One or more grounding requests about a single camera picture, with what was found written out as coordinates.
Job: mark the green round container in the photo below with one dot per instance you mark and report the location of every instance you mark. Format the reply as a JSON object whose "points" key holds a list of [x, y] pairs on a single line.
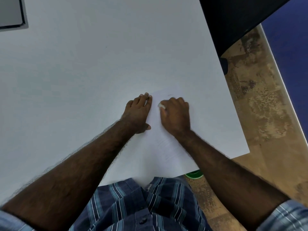
{"points": [[194, 174]]}

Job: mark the black panel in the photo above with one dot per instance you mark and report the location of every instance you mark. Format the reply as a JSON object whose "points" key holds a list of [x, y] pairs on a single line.
{"points": [[235, 19]]}

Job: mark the person's left thumb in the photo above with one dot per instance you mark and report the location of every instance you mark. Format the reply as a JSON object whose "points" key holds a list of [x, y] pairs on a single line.
{"points": [[146, 127]]}

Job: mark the person's left middle finger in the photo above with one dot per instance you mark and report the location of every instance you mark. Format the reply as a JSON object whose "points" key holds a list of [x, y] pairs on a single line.
{"points": [[144, 98]]}

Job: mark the person's left little finger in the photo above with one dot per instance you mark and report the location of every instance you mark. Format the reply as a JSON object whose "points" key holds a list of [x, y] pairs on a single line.
{"points": [[130, 104]]}

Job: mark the person's right forearm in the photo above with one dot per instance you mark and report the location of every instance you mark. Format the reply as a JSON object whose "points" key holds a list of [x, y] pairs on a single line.
{"points": [[223, 178]]}

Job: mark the grey laptop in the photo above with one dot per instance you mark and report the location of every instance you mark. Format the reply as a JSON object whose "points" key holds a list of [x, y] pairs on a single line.
{"points": [[10, 10]]}

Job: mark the white paper sheet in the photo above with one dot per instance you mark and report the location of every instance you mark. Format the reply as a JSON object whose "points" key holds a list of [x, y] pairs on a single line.
{"points": [[166, 149]]}

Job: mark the person's left hand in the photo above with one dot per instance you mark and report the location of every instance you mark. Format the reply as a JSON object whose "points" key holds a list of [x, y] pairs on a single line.
{"points": [[136, 115]]}

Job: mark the blue striped shirt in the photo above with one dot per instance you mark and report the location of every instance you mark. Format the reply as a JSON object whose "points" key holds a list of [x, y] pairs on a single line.
{"points": [[144, 206]]}

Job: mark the person's left forearm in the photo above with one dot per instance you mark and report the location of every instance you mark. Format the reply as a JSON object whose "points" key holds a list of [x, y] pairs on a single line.
{"points": [[72, 175]]}

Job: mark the person's right fingers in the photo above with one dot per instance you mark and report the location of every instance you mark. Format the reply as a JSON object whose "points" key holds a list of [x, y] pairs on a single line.
{"points": [[172, 103]]}

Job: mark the person's right hand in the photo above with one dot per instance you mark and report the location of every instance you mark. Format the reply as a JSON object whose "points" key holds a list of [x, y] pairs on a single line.
{"points": [[176, 117]]}

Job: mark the white eraser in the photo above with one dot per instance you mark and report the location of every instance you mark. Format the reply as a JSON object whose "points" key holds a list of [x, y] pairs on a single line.
{"points": [[161, 106]]}

